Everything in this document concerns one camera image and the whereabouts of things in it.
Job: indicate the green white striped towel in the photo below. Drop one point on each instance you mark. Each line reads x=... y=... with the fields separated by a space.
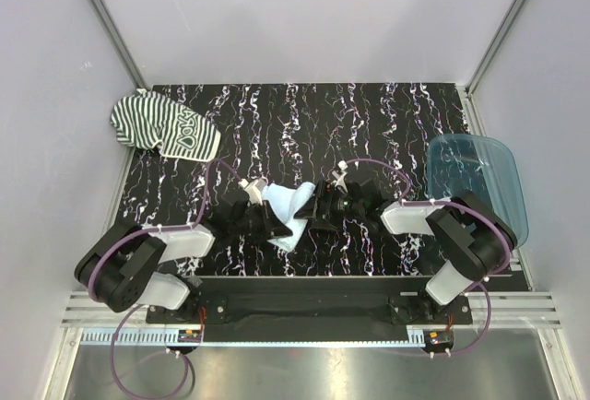
x=149 y=120

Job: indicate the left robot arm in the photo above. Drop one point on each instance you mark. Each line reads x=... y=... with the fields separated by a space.
x=122 y=269

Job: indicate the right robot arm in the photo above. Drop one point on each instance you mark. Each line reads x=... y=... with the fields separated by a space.
x=475 y=240

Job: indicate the light blue towel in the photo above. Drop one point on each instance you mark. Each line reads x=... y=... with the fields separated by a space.
x=285 y=203

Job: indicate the blue transparent plastic bin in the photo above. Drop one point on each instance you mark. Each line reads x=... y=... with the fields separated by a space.
x=484 y=166

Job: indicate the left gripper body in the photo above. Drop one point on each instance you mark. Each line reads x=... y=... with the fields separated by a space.
x=251 y=224

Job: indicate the black marbled table mat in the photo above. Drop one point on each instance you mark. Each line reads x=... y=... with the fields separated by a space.
x=295 y=133

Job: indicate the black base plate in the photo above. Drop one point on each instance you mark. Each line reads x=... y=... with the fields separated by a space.
x=306 y=309

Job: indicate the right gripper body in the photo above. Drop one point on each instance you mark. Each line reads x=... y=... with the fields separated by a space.
x=339 y=206

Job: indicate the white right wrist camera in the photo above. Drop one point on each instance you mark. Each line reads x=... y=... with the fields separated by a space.
x=339 y=174

